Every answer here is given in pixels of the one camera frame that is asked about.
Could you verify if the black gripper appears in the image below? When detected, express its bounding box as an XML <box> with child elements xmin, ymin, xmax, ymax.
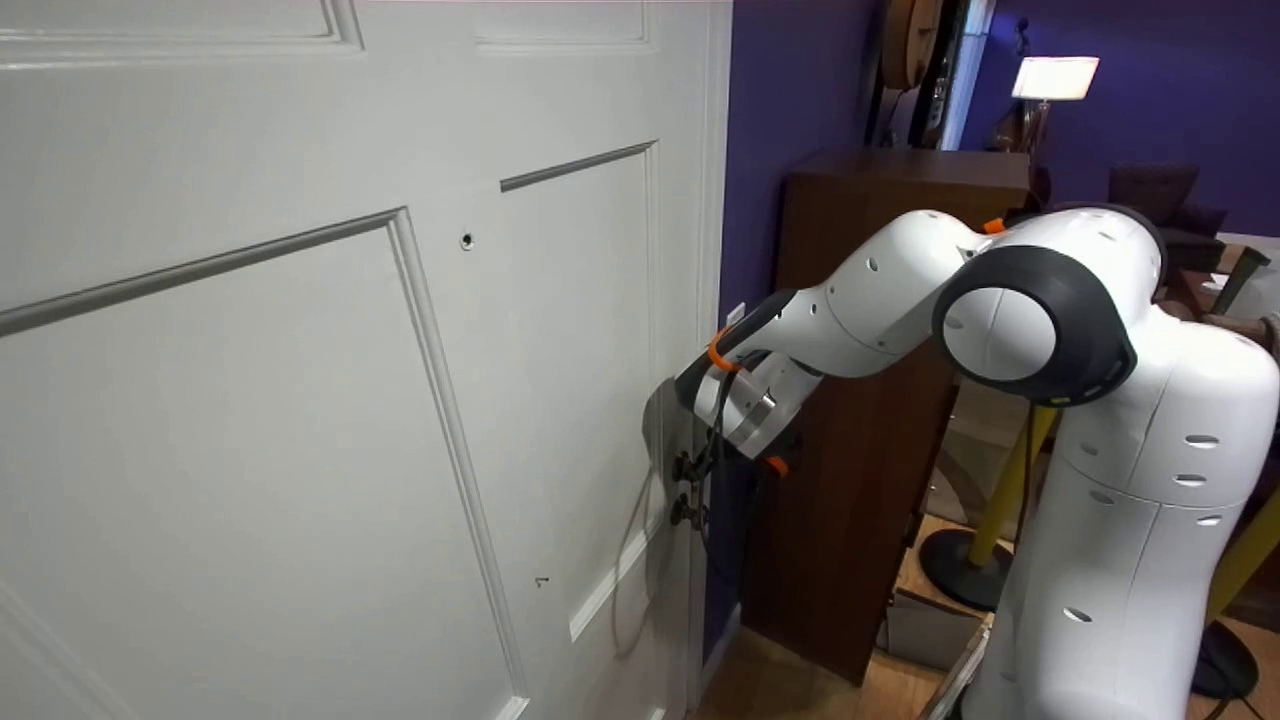
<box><xmin>659</xmin><ymin>378</ymin><xmax>731</xmax><ymax>537</ymax></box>

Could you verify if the white panel door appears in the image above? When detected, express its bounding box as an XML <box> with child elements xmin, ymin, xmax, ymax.
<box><xmin>0</xmin><ymin>0</ymin><xmax>710</xmax><ymax>720</ymax></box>

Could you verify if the brown wooden cabinet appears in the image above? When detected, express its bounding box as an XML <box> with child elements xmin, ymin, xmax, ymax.
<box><xmin>736</xmin><ymin>147</ymin><xmax>1034</xmax><ymax>688</ymax></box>

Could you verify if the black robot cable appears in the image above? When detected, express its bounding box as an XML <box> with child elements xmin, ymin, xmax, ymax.
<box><xmin>692</xmin><ymin>289</ymin><xmax>806</xmax><ymax>445</ymax></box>

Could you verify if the yellow stanchion post black base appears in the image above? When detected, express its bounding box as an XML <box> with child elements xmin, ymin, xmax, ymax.
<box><xmin>914</xmin><ymin>399</ymin><xmax>1060</xmax><ymax>617</ymax></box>
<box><xmin>1187</xmin><ymin>489</ymin><xmax>1280</xmax><ymax>704</ymax></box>

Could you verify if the white door frame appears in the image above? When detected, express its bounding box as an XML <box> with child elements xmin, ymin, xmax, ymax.
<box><xmin>692</xmin><ymin>0</ymin><xmax>736</xmax><ymax>672</ymax></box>

